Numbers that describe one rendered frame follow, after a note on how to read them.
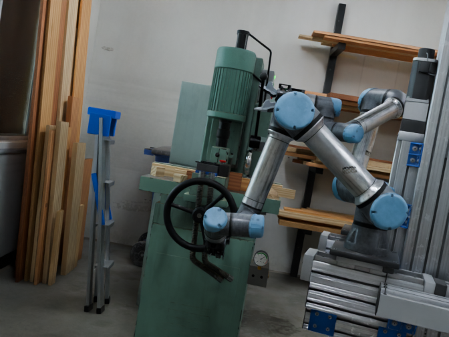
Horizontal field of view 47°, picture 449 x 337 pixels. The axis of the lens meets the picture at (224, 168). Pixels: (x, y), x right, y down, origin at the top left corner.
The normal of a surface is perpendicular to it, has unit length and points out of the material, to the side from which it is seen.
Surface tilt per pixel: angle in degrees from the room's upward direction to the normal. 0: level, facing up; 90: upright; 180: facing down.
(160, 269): 90
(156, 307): 90
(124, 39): 90
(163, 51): 90
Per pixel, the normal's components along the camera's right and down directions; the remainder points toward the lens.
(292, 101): -0.13, -0.04
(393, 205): 0.05, 0.15
